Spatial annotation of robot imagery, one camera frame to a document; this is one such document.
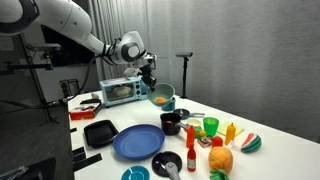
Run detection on teal cup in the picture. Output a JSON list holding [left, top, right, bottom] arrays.
[[162, 97, 176, 111]]

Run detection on light blue toaster oven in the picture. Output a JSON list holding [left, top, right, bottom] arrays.
[[100, 77, 148, 106]]

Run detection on black camera on tripod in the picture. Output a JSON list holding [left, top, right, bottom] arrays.
[[176, 52, 193, 99]]

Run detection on green plastic cup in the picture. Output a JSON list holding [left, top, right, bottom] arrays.
[[203, 117, 219, 136]]

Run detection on orange pineapple toy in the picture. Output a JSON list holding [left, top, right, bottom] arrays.
[[208, 146, 233, 174]]

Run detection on yellow mustard bottle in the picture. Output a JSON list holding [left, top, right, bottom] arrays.
[[224, 123, 236, 145]]

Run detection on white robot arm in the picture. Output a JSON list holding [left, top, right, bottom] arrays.
[[0, 0, 156, 88]]

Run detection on light green bowl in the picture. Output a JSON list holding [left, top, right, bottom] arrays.
[[147, 83, 175, 107]]

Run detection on red and white box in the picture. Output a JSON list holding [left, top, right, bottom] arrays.
[[69, 103, 101, 120]]

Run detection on small teal saucer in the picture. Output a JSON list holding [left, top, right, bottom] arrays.
[[121, 166, 150, 180]]

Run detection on red toy tomato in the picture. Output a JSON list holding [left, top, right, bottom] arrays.
[[212, 136, 223, 147]]

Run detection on watermelon slice toy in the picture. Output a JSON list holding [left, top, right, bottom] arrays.
[[241, 133, 262, 153]]

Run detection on black plastic tray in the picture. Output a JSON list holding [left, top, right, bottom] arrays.
[[84, 120, 118, 148]]

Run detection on orange slice plushy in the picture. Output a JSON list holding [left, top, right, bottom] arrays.
[[156, 97, 166, 103]]

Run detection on large blue plate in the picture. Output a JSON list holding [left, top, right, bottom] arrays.
[[113, 124, 165, 160]]

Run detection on orange sauce bottle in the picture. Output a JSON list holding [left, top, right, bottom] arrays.
[[186, 126, 196, 148]]

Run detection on black frying pan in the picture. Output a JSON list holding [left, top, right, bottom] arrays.
[[151, 151, 182, 180]]

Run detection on black tape strips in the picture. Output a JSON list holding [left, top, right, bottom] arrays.
[[69, 127, 103, 173]]

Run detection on small blue pan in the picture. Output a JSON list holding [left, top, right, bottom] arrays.
[[174, 108, 204, 120]]

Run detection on red sauce bottle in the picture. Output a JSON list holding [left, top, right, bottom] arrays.
[[187, 145, 196, 172]]

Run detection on black pot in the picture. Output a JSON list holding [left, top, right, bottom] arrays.
[[160, 113, 189, 136]]

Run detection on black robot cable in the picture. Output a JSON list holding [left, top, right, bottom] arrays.
[[0, 56, 101, 110]]

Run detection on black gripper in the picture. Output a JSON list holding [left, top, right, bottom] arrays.
[[140, 65, 156, 90]]

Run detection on yellow green cloth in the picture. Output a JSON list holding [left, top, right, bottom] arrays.
[[217, 122, 244, 136]]

